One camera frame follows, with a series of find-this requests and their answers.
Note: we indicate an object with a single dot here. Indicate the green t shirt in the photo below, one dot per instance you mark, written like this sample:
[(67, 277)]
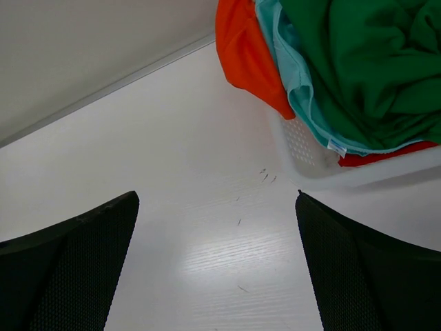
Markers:
[(375, 67)]

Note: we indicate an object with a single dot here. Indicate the teal t shirt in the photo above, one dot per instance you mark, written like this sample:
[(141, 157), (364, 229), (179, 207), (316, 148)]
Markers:
[(284, 45)]

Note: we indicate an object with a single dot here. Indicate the orange t shirt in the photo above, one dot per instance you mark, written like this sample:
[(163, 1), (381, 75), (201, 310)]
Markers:
[(247, 63)]

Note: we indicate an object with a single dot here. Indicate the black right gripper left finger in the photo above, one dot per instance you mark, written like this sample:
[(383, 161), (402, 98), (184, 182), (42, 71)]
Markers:
[(64, 277)]

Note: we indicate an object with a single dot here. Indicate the white plastic basket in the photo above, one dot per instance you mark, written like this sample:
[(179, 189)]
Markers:
[(313, 167)]

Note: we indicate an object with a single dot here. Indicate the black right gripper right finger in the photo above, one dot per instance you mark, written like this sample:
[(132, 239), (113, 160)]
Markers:
[(364, 279)]

